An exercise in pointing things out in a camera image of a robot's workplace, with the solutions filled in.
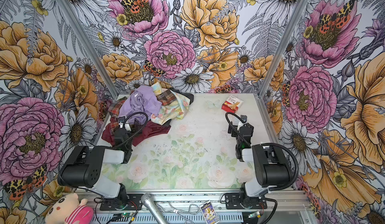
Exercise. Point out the metal wire hook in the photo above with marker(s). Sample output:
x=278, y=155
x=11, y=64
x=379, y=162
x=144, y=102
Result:
x=167, y=207

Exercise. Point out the red white snack box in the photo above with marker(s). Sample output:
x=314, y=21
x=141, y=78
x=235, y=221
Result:
x=232, y=104

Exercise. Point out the dark grey cloth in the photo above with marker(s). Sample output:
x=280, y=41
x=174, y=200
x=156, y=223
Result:
x=190, y=96

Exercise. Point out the red plaid cloth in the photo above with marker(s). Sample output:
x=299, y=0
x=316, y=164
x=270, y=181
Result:
x=115, y=107

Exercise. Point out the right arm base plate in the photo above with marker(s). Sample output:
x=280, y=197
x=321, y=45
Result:
x=233, y=201

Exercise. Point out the pastel floral cloth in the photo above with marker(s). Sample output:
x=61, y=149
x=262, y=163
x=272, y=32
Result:
x=174, y=106

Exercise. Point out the silver microphone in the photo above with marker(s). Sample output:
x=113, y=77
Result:
x=148, y=201

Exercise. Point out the pink plush doll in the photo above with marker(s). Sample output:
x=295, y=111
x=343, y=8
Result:
x=70, y=210

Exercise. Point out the colourful card packet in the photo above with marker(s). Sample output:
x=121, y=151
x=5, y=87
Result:
x=209, y=213

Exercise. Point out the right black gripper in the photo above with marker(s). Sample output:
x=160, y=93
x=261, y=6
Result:
x=240, y=128

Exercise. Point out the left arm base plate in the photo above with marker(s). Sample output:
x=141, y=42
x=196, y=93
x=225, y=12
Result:
x=133, y=203

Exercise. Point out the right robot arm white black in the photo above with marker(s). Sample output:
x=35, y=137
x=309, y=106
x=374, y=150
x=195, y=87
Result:
x=275, y=166

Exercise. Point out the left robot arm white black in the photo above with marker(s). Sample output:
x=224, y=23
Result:
x=83, y=168

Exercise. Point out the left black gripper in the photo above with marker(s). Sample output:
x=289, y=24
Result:
x=121, y=130

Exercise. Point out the lavender cloth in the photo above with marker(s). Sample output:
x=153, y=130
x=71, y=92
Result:
x=142, y=99

